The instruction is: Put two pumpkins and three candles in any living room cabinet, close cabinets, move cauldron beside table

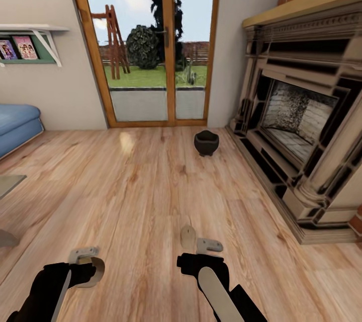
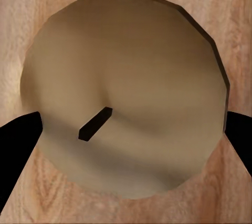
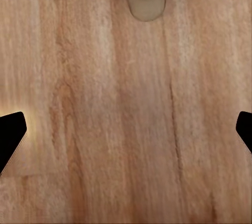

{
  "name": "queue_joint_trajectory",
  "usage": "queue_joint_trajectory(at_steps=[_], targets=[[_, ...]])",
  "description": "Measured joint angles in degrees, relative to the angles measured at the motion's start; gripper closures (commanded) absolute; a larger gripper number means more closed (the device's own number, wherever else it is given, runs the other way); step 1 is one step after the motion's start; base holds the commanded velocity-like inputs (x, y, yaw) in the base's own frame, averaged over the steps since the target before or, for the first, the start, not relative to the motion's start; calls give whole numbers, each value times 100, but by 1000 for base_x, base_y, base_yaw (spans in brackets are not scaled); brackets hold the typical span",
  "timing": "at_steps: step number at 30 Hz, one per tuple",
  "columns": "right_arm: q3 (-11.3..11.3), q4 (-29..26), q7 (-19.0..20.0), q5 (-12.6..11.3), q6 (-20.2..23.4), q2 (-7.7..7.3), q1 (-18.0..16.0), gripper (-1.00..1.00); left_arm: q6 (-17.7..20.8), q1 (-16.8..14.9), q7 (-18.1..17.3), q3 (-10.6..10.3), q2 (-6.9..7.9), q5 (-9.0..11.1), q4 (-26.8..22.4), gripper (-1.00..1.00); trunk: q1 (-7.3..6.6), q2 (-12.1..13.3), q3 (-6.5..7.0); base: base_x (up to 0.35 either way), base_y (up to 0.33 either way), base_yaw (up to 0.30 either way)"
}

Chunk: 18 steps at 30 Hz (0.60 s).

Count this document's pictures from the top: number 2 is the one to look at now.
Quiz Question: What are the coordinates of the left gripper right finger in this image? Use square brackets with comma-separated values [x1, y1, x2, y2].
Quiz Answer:
[225, 111, 252, 176]

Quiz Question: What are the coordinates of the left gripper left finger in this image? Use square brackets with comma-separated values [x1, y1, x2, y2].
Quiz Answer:
[0, 111, 43, 212]

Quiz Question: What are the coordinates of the pillar candle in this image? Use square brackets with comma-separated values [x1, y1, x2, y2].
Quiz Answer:
[19, 0, 230, 199]

